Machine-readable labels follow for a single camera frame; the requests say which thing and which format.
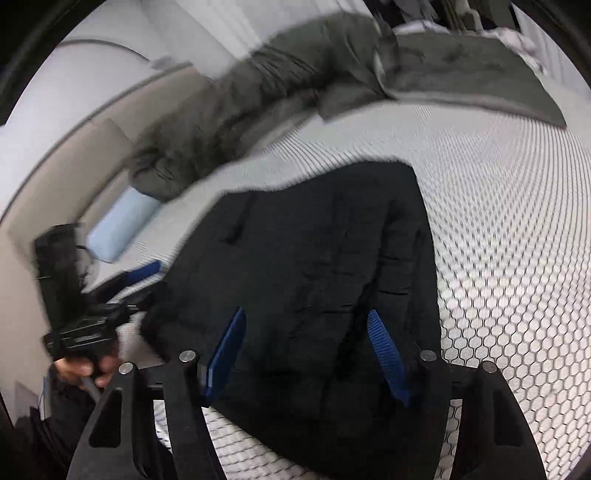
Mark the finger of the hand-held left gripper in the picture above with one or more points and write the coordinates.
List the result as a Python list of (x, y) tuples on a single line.
[(138, 302), (143, 270)]

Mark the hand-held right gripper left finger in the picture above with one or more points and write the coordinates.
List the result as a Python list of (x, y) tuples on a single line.
[(226, 355)]

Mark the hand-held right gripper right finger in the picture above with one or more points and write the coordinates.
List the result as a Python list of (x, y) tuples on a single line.
[(388, 355)]

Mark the black pants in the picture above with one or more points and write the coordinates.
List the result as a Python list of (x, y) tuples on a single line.
[(314, 258)]

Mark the person's left forearm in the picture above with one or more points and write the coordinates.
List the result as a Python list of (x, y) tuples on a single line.
[(64, 424)]

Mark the person's left hand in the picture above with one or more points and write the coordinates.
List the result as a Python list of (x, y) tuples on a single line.
[(74, 369)]

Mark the light blue pillow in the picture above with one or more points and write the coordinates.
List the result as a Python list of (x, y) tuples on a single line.
[(120, 226)]

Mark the beige padded headboard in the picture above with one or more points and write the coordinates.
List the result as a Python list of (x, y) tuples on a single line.
[(69, 161)]

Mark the hexagon patterned mattress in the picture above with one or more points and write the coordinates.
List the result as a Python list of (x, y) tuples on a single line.
[(498, 230)]

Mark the grey puffy duvet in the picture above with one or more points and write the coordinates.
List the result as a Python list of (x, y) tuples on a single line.
[(258, 92)]

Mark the dark grey blanket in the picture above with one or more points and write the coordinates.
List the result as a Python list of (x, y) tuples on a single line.
[(461, 69)]

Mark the white bedding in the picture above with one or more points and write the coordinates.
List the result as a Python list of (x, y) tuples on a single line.
[(517, 41)]

